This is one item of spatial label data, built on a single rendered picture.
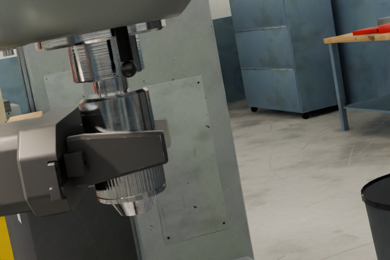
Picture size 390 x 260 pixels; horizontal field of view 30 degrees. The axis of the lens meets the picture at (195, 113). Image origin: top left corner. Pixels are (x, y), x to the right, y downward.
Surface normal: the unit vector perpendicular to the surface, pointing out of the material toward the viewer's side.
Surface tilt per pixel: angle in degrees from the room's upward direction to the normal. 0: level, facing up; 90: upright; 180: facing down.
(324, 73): 90
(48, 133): 45
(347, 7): 90
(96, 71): 90
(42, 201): 135
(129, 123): 90
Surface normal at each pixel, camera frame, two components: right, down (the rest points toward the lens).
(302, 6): 0.36, 0.06
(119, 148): 0.00, 0.14
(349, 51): -0.92, 0.22
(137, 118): 0.58, 0.00
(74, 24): 0.32, 0.70
